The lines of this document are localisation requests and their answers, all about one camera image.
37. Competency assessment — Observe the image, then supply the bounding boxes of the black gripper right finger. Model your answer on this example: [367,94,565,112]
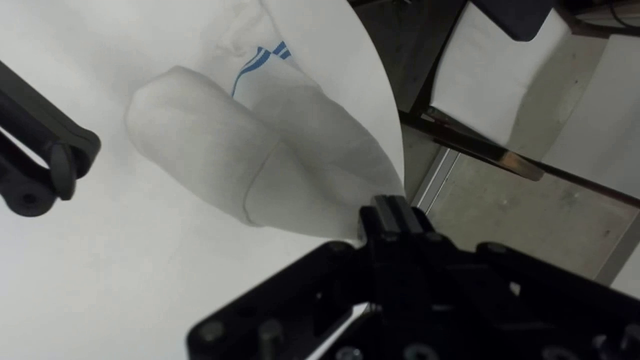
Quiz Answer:
[360,195,460,334]

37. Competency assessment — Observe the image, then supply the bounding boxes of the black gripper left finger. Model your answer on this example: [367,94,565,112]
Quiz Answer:
[0,62,102,217]

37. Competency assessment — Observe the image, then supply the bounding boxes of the white towel with blue stripes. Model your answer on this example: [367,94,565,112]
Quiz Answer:
[126,0,403,240]

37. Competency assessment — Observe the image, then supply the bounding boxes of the round white table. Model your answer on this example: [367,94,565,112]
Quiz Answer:
[0,0,407,360]

